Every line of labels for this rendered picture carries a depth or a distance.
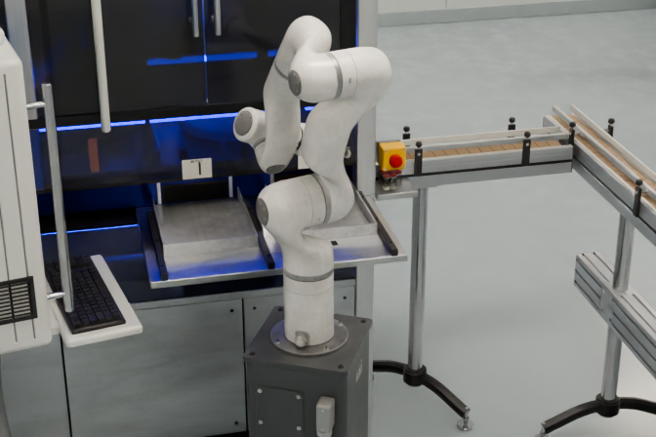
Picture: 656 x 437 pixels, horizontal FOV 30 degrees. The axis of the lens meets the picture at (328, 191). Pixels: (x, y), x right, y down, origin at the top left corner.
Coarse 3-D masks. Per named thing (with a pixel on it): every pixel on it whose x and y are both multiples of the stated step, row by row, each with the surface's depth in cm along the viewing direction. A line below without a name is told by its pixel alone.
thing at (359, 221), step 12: (360, 204) 360; (348, 216) 356; (360, 216) 356; (372, 216) 348; (312, 228) 348; (324, 228) 340; (336, 228) 341; (348, 228) 342; (360, 228) 343; (372, 228) 344
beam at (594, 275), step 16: (592, 256) 405; (576, 272) 408; (592, 272) 395; (608, 272) 394; (592, 288) 399; (608, 288) 385; (592, 304) 398; (608, 304) 385; (624, 304) 375; (640, 304) 375; (608, 320) 386; (624, 320) 375; (640, 320) 366; (624, 336) 376; (640, 336) 365; (640, 352) 366
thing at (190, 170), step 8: (184, 160) 351; (192, 160) 351; (200, 160) 352; (208, 160) 353; (184, 168) 352; (192, 168) 352; (208, 168) 353; (184, 176) 353; (192, 176) 353; (200, 176) 354; (208, 176) 354
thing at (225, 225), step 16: (240, 192) 363; (160, 208) 361; (176, 208) 361; (192, 208) 361; (208, 208) 361; (224, 208) 361; (240, 208) 361; (160, 224) 351; (176, 224) 351; (192, 224) 351; (208, 224) 351; (224, 224) 351; (240, 224) 351; (160, 240) 340; (176, 240) 341; (192, 240) 341; (208, 240) 334; (224, 240) 335; (240, 240) 336; (256, 240) 337
